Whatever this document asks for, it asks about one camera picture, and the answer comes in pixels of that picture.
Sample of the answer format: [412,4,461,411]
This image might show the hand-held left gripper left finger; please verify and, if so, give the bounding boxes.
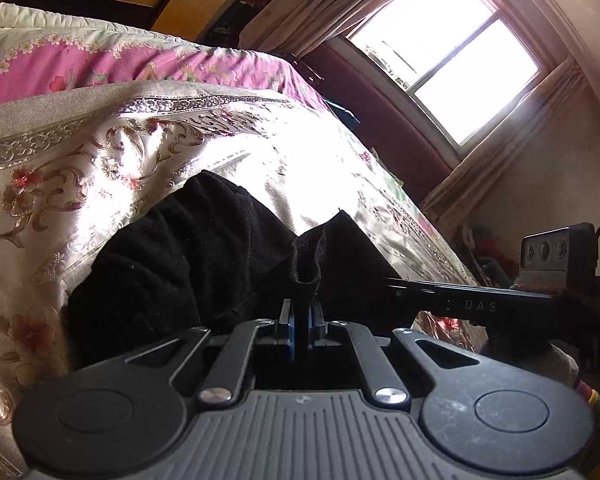
[124,299,298,407]

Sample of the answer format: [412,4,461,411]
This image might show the blue cloth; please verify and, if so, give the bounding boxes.
[327,99,362,128]

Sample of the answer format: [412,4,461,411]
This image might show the dark bag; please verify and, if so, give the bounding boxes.
[202,0,253,50]

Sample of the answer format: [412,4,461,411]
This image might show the beige floral satin bedspread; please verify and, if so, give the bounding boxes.
[0,80,486,480]

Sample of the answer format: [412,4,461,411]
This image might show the window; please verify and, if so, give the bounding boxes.
[347,0,543,147]

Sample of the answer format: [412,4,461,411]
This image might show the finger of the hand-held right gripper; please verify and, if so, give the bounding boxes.
[384,277,448,322]

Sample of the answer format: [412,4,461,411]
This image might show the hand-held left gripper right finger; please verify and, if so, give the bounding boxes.
[306,299,482,407]

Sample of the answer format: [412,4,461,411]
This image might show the beige curtain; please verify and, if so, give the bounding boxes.
[239,0,453,59]
[421,56,590,233]

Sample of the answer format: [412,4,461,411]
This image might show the pink floral quilt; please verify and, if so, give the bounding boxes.
[0,0,331,111]

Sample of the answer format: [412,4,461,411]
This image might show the black pants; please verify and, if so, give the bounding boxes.
[66,169,406,368]

